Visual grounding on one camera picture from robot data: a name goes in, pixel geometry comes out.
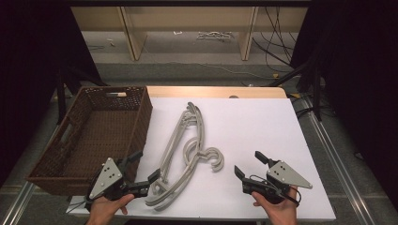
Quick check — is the person's right hand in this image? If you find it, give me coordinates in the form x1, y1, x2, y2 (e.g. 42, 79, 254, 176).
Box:
251, 186, 299, 225

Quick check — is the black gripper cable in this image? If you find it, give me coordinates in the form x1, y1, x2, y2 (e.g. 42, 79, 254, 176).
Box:
66, 200, 92, 214
248, 173, 302, 208

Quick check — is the white floor cable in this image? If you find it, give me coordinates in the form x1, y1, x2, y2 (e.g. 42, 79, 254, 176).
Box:
168, 60, 275, 81

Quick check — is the light wooden shelf unit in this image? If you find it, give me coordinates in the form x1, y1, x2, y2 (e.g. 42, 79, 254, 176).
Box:
70, 6, 309, 62

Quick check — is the black metal stand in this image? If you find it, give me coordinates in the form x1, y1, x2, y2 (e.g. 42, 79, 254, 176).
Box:
268, 51, 323, 122
55, 65, 109, 125

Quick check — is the brown woven basket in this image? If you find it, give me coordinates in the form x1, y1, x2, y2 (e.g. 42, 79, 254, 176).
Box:
26, 85, 154, 196

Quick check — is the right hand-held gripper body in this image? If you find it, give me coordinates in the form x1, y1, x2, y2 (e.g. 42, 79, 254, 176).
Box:
242, 160, 314, 205

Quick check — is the person's left hand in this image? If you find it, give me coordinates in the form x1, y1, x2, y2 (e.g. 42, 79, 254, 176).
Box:
85, 192, 136, 225

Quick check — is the metal floor rail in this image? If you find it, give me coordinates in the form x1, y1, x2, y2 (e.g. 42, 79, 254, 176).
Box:
298, 95, 376, 225
0, 181, 36, 225

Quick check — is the black curtain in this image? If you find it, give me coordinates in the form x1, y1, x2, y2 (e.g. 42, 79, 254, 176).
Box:
0, 0, 104, 188
290, 0, 398, 201

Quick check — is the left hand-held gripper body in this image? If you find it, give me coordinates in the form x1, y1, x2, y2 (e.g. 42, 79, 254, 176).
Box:
88, 157, 150, 202

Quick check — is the bundle of black cables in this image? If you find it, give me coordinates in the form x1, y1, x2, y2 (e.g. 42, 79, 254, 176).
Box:
253, 6, 299, 73

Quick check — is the grey plastic clothes hanger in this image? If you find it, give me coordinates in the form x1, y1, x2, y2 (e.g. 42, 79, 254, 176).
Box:
153, 101, 225, 212
149, 107, 201, 195
145, 104, 220, 207

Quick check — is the white table sheet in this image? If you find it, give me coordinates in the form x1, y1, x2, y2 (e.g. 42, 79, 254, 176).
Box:
67, 97, 337, 221

